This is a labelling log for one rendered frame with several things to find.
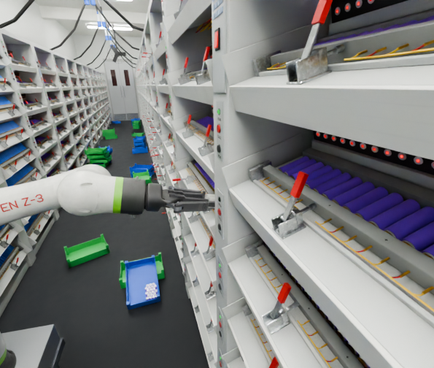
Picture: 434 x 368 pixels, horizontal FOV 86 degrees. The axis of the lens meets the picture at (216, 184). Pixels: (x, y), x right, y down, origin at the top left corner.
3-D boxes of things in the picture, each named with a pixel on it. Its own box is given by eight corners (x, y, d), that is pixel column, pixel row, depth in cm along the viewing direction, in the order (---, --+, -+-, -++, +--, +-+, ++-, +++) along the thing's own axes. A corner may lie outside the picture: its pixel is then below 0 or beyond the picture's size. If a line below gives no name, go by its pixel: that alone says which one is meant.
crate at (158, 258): (120, 288, 162) (119, 280, 158) (122, 269, 179) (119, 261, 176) (165, 278, 170) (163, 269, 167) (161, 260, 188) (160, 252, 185)
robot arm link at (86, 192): (49, 222, 50) (51, 171, 49) (64, 205, 62) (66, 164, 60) (119, 223, 55) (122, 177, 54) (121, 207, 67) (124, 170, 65)
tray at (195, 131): (219, 188, 60) (202, 139, 53) (178, 140, 113) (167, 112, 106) (287, 158, 63) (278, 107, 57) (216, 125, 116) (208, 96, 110)
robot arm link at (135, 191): (122, 182, 54) (124, 169, 62) (119, 225, 58) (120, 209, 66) (149, 184, 56) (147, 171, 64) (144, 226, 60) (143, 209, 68)
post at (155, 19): (172, 237, 215) (148, 5, 146) (171, 232, 223) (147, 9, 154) (193, 234, 221) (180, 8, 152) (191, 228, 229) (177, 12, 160)
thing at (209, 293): (220, 342, 83) (208, 320, 77) (186, 242, 136) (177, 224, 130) (270, 314, 87) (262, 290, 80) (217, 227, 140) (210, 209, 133)
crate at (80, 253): (69, 268, 180) (66, 260, 177) (66, 254, 195) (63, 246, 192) (109, 253, 197) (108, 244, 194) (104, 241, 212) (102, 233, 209)
